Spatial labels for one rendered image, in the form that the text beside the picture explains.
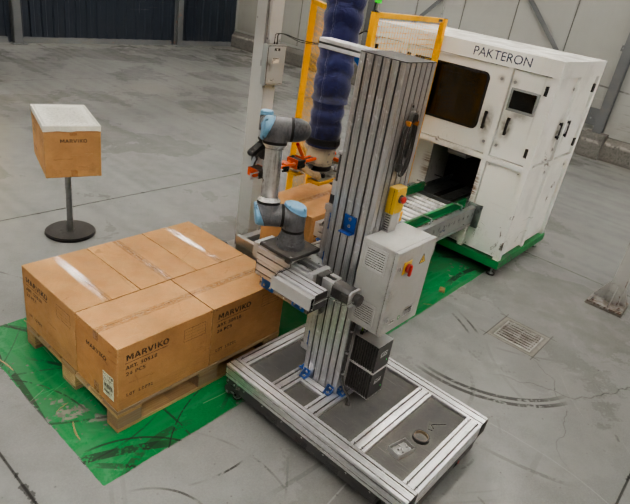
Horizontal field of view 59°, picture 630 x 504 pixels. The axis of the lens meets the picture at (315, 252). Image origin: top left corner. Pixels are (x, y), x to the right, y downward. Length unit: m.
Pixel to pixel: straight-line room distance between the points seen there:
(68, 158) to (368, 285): 2.73
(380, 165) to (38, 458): 2.17
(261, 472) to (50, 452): 1.05
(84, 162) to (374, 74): 2.74
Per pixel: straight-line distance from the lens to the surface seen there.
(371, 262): 2.67
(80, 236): 5.08
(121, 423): 3.23
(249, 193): 4.78
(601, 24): 11.73
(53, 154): 4.62
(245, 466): 3.10
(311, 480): 3.09
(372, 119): 2.58
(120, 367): 2.98
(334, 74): 3.49
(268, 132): 2.64
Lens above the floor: 2.32
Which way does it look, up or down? 27 degrees down
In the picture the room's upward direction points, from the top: 10 degrees clockwise
